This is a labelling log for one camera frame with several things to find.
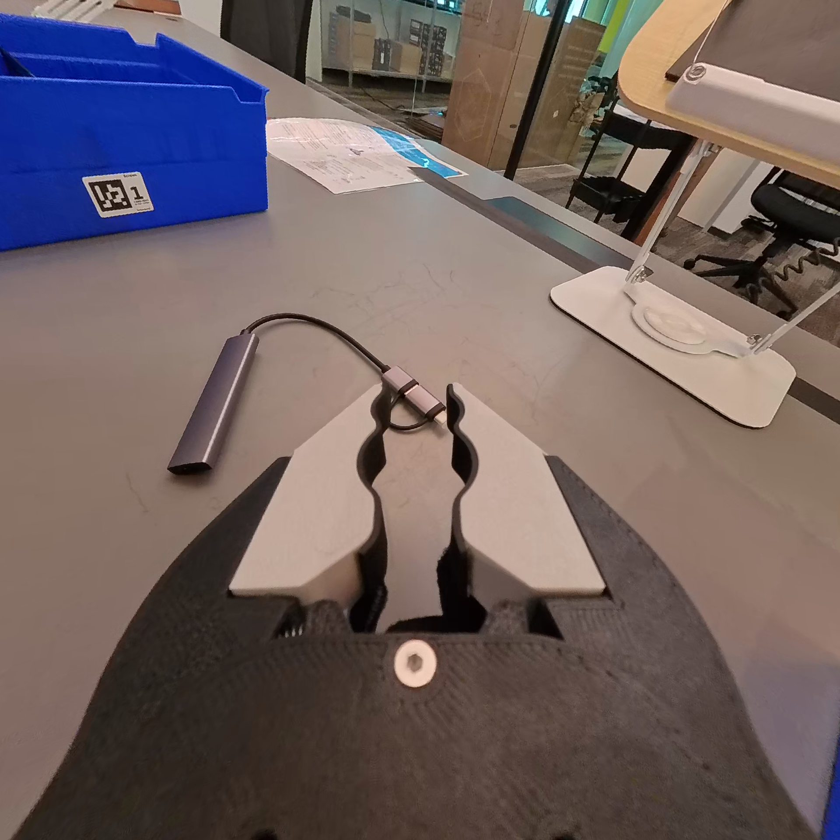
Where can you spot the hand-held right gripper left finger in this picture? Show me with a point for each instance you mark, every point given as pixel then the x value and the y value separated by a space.
pixel 308 525

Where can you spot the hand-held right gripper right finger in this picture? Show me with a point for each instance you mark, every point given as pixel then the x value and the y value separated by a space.
pixel 525 525

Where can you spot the grey usb hub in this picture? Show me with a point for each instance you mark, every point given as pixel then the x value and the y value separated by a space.
pixel 216 400

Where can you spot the blue bin with marker label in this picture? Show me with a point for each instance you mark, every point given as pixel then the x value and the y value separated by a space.
pixel 131 118

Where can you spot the white base acrylic leg stand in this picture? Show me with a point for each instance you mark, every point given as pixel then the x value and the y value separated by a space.
pixel 722 387

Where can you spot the black utility cart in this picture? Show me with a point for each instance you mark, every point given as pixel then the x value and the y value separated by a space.
pixel 600 197

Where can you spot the white printed paper sheet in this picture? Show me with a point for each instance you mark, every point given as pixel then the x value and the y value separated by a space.
pixel 328 151

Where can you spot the blue and white leaflet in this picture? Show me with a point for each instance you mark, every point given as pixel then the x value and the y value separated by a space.
pixel 426 154

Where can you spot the black office chair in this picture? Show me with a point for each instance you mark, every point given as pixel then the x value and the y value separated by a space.
pixel 794 210

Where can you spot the large cardboard box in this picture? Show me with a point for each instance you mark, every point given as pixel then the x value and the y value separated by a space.
pixel 564 98
pixel 479 85

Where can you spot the black pillar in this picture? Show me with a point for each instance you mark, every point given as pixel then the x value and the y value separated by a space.
pixel 538 85

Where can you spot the storage shelf with boxes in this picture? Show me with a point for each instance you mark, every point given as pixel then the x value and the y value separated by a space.
pixel 394 52

